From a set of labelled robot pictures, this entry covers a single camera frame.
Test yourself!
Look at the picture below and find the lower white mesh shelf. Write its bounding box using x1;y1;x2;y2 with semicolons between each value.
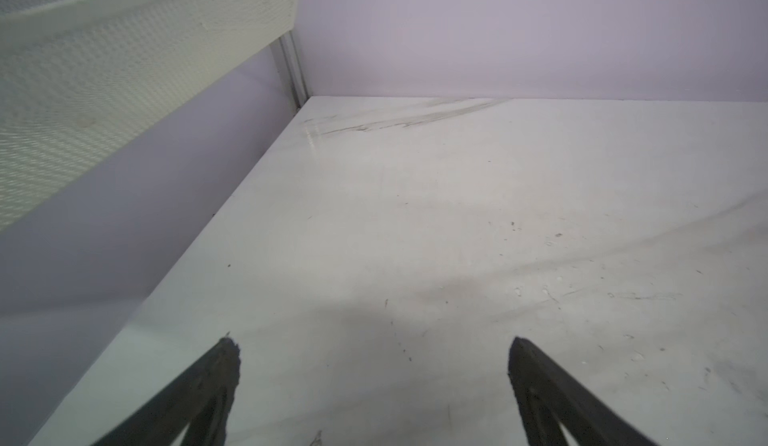
1;0;298;226

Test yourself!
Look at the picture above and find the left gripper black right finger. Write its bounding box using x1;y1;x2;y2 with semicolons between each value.
507;337;654;446

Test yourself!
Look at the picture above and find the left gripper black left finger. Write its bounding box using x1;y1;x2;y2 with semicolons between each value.
95;337;241;446

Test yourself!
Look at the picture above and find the aluminium frame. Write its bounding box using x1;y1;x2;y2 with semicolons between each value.
271;31;312;110

